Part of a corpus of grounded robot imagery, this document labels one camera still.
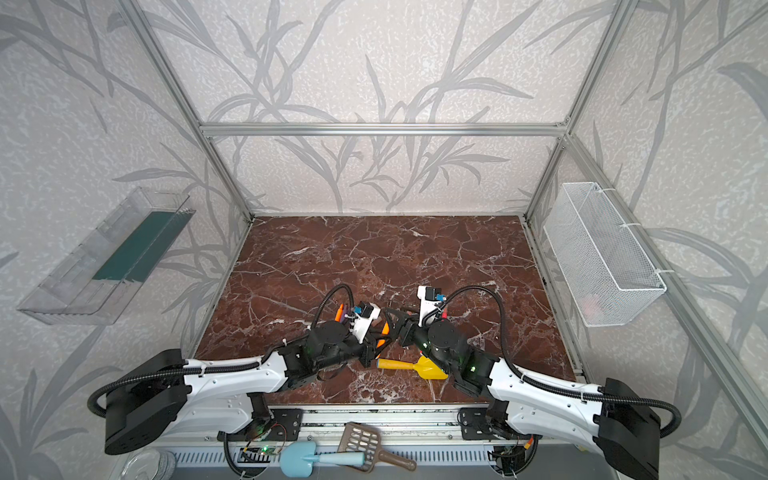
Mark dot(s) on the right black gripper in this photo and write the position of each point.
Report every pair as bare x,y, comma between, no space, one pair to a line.
410,332

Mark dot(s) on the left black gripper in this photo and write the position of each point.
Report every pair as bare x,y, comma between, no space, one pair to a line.
369,348

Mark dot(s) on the orange pen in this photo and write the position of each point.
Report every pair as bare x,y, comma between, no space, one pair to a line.
339,312
383,335

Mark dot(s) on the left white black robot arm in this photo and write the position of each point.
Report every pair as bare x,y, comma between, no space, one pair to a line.
170,394

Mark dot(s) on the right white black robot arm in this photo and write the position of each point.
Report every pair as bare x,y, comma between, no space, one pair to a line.
609,419

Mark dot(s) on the yellow toy shovel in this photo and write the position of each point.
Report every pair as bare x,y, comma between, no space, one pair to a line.
424,367

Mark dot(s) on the brown slotted scoop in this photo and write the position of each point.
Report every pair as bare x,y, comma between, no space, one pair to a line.
367,439

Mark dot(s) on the light blue toy shovel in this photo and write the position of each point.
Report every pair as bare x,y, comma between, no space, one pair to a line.
298,459

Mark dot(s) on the clear round lid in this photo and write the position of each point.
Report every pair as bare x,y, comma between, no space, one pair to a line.
149,464

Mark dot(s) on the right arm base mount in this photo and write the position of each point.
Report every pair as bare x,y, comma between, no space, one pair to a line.
475,424

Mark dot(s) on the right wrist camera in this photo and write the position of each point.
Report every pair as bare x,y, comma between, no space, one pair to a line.
432,303

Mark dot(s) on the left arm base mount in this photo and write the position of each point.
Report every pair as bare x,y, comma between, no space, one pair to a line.
284,425

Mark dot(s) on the white wire mesh basket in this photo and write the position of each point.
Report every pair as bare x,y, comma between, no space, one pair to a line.
608,273

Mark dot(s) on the clear plastic wall tray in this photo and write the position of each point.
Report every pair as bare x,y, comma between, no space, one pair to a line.
94,284

